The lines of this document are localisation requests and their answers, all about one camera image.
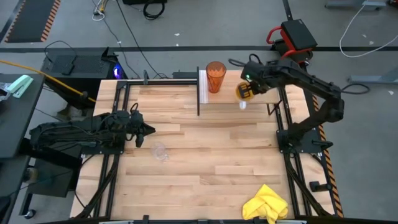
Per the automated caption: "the small clear glass cup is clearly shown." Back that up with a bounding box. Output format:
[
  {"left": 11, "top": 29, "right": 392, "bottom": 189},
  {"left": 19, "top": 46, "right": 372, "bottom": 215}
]
[{"left": 150, "top": 142, "right": 170, "bottom": 162}]

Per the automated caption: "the white cable bundle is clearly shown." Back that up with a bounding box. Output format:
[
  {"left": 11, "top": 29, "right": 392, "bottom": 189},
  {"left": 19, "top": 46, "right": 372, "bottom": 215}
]
[{"left": 91, "top": 0, "right": 109, "bottom": 22}]

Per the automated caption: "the yellow-orange mug with clear handle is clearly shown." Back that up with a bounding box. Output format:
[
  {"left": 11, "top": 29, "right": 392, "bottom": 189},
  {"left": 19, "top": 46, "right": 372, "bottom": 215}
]
[{"left": 235, "top": 81, "right": 256, "bottom": 110}]

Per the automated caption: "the black cylindrical knob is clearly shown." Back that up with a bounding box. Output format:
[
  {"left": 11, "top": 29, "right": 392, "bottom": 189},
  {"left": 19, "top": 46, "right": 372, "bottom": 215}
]
[{"left": 309, "top": 180, "right": 333, "bottom": 193}]

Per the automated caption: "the yellow cloth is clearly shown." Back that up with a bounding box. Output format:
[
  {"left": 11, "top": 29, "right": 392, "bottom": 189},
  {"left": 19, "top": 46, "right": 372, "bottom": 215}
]
[{"left": 241, "top": 184, "right": 289, "bottom": 224}]

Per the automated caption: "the tall orange faceted tumbler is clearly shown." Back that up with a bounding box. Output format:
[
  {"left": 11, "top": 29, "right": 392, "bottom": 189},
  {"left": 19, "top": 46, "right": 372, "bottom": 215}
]
[{"left": 205, "top": 61, "right": 227, "bottom": 94}]

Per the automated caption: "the black computer tower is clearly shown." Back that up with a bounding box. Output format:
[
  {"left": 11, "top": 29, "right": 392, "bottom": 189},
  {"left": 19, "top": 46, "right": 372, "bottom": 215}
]
[{"left": 40, "top": 46, "right": 128, "bottom": 110}]

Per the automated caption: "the long black floor cable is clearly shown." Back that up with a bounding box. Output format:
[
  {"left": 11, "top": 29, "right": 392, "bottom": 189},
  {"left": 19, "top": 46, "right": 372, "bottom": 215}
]
[{"left": 115, "top": 0, "right": 170, "bottom": 80}]

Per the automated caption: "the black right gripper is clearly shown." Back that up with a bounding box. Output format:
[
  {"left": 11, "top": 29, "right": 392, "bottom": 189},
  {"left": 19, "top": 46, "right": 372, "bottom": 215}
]
[{"left": 238, "top": 60, "right": 273, "bottom": 100}]

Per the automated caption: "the black hazard-striped floor mat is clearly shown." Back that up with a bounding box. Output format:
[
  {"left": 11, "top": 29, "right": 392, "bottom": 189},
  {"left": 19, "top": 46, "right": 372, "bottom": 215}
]
[{"left": 3, "top": 0, "right": 62, "bottom": 44}]

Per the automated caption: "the black aluminium table frame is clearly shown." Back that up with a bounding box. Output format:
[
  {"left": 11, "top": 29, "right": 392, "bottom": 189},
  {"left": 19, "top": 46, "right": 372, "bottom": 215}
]
[{"left": 74, "top": 67, "right": 336, "bottom": 224}]

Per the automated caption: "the black cart with caster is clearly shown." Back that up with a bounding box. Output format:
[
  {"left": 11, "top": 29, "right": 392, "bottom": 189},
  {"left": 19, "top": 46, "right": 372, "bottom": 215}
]
[{"left": 18, "top": 155, "right": 82, "bottom": 220}]

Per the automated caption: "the black desk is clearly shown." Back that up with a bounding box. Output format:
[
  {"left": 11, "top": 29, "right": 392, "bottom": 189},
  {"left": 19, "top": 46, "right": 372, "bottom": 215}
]
[{"left": 0, "top": 73, "right": 46, "bottom": 159}]

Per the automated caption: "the orange black hazard tape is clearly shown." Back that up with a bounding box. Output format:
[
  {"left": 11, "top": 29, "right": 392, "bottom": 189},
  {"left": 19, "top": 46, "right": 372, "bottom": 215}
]
[{"left": 312, "top": 93, "right": 345, "bottom": 218}]

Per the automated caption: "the coiled black cable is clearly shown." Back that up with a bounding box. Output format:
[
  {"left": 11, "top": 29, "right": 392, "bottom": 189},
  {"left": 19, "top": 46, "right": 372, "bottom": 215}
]
[{"left": 142, "top": 0, "right": 166, "bottom": 21}]

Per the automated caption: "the thick yellow cable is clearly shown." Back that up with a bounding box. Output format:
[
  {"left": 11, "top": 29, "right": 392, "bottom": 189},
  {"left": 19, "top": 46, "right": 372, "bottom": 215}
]
[{"left": 0, "top": 59, "right": 97, "bottom": 103}]

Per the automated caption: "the white floor cable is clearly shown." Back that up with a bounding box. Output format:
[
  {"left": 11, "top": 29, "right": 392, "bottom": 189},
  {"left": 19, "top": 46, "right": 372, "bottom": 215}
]
[{"left": 338, "top": 0, "right": 398, "bottom": 58}]

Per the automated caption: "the mint green stapler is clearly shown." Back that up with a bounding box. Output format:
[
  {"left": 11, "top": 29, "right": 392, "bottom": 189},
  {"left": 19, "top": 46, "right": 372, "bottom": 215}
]
[{"left": 6, "top": 74, "right": 34, "bottom": 99}]

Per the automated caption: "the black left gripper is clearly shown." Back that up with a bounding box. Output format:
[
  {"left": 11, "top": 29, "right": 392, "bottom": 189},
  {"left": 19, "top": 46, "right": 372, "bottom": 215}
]
[{"left": 129, "top": 104, "right": 156, "bottom": 149}]

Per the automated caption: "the grey metal stand leg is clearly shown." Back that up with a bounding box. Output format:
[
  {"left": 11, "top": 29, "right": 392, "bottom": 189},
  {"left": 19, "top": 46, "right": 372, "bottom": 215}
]
[
  {"left": 325, "top": 0, "right": 388, "bottom": 10},
  {"left": 348, "top": 65, "right": 398, "bottom": 85}
]

